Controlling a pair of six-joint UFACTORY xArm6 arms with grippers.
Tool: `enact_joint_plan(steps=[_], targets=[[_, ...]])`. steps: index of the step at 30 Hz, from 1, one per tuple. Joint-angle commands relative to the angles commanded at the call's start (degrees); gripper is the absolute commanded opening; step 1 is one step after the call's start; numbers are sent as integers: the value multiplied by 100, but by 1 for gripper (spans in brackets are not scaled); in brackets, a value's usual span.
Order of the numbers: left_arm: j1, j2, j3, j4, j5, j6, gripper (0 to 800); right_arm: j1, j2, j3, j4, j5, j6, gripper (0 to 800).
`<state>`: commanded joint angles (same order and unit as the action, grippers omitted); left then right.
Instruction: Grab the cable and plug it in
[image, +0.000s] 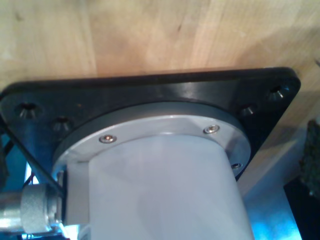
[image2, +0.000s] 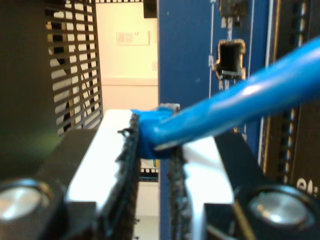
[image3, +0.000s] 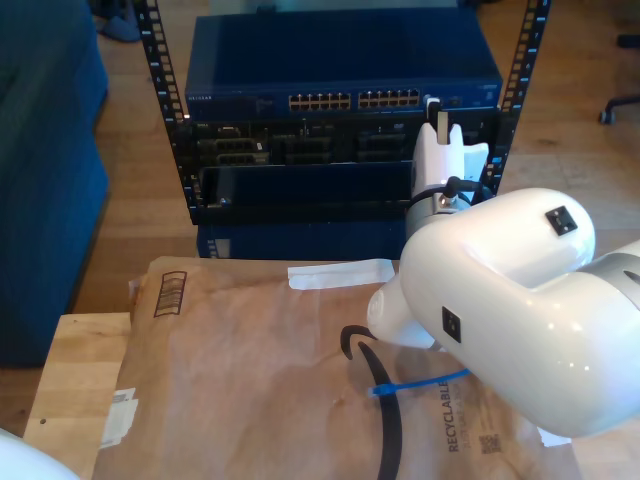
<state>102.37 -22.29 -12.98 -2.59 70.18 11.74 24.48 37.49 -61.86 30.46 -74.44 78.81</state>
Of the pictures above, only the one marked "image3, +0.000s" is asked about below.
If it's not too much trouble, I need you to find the blue network cable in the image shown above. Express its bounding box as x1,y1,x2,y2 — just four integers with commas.
367,367,472,400

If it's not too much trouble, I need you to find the black rack server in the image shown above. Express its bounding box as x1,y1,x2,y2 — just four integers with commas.
188,115,502,166

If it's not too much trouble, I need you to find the black empty rack tray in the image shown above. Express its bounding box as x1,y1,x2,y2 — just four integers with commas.
191,157,496,226

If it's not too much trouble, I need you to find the dark blue base box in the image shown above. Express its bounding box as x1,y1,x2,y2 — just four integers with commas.
195,219,409,262

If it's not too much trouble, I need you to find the black office chair base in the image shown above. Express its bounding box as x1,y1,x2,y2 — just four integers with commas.
598,32,640,125

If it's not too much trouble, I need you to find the brown paper mailer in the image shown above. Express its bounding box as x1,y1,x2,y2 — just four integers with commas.
92,255,574,480

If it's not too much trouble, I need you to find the grey slipper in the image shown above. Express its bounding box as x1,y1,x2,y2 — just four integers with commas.
97,14,143,44

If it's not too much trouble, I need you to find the blue sofa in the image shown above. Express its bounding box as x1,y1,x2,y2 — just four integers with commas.
0,0,111,369

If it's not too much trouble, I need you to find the blue network switch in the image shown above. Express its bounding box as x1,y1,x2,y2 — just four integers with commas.
183,13,503,120

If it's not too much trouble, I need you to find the black server rack frame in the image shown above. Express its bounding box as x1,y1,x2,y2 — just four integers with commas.
133,0,552,226

